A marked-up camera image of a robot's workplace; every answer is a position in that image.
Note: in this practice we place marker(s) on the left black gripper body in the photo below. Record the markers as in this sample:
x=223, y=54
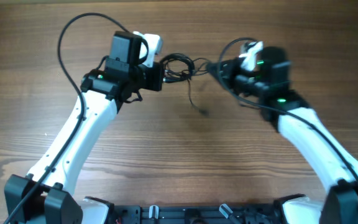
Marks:
x=148, y=77

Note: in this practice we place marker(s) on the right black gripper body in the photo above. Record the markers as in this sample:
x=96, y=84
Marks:
x=229, y=71

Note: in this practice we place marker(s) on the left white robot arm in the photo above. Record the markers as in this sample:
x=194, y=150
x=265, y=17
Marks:
x=45, y=194

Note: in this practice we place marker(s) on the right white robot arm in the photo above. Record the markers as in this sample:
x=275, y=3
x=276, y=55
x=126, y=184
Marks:
x=263, y=72

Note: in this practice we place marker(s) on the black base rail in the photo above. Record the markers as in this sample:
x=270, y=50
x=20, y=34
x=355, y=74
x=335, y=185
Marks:
x=154, y=214

